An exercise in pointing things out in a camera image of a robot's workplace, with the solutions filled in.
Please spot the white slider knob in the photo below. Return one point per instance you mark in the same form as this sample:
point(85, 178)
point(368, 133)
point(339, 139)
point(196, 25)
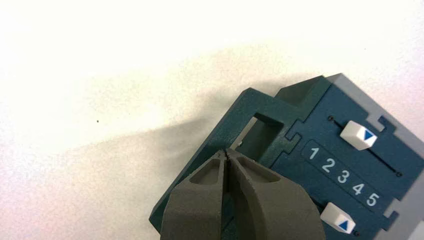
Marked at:
point(354, 134)
point(333, 213)

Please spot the gray left gripper right finger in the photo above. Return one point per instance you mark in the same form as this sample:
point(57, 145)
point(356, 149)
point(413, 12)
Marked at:
point(271, 208)

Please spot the gray and teal control box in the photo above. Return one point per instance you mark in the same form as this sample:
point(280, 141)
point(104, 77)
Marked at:
point(314, 109)

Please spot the gray left gripper left finger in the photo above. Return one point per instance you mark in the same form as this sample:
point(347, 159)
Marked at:
point(195, 208)

